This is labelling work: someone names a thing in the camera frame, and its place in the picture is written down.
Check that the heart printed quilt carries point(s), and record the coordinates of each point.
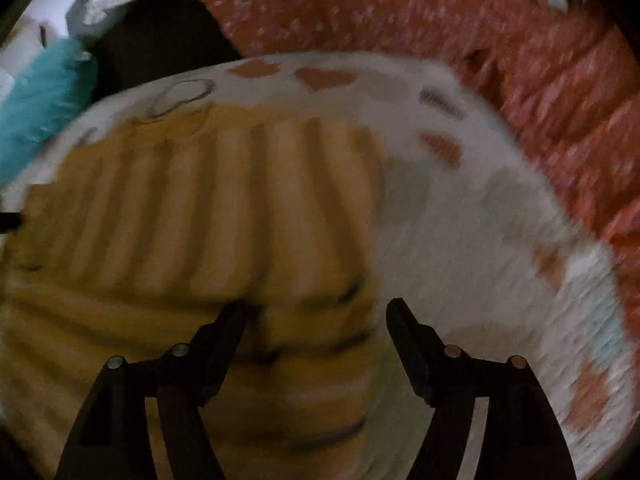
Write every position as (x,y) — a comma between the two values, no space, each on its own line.
(475,260)

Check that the dark cloth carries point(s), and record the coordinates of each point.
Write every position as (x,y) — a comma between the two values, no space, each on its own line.
(165,45)

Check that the teal pillow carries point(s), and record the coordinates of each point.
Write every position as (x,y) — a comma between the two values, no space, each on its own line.
(45,95)

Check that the yellow striped shirt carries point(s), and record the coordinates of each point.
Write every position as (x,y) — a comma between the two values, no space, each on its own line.
(225,200)

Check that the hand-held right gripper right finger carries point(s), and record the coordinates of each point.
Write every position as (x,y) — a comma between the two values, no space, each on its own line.
(403,331)

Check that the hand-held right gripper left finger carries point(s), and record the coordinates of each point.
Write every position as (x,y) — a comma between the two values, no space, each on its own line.
(231,331)

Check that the red floral cloth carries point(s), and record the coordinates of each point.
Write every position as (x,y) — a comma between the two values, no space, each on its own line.
(400,10)

